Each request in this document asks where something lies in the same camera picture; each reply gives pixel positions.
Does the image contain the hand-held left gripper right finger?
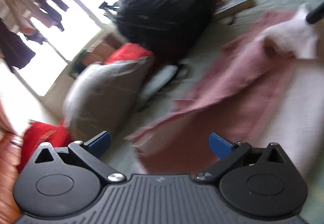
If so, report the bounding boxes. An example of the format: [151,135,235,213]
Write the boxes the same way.
[195,132,291,185]

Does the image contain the white cloth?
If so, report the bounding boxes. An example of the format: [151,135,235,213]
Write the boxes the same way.
[140,65,179,97]

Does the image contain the pink and white sweater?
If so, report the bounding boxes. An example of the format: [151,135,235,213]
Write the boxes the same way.
[124,4,324,177]

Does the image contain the hanging dark clothes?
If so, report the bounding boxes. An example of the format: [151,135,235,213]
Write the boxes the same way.
[0,0,74,69]

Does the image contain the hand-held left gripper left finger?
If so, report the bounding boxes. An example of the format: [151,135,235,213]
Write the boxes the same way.
[34,131,127,184]

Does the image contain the black backpack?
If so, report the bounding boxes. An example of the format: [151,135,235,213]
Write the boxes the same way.
[115,0,215,59]

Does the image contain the wooden headboard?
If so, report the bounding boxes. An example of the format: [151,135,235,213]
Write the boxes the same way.
[0,132,25,224]

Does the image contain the grey green pillow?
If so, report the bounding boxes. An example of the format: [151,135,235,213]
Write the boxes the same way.
[63,56,155,136]

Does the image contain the brown cardboard box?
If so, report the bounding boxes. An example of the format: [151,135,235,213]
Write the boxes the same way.
[86,34,122,63]

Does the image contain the red pillow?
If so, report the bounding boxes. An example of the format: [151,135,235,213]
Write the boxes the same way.
[16,120,73,174]

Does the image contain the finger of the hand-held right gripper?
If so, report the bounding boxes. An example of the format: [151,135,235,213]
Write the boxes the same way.
[305,6,324,24]

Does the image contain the paperback book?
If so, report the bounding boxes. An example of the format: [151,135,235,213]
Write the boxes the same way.
[213,0,254,20]

